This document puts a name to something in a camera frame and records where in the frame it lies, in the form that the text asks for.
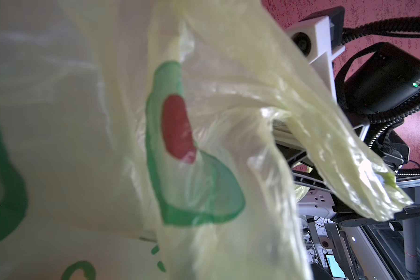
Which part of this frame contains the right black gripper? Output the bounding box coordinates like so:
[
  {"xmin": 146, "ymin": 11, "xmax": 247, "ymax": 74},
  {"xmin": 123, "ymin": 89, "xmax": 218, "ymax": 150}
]
[{"xmin": 273, "ymin": 119, "xmax": 329, "ymax": 189}]

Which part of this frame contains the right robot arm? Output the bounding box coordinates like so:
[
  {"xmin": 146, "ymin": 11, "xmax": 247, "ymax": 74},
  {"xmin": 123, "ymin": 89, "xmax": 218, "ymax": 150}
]
[{"xmin": 287, "ymin": 8, "xmax": 420, "ymax": 184}]

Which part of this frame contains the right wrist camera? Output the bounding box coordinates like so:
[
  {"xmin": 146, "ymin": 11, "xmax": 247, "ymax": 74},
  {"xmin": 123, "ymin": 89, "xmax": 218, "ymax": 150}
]
[{"xmin": 285, "ymin": 6, "xmax": 345, "ymax": 100}]

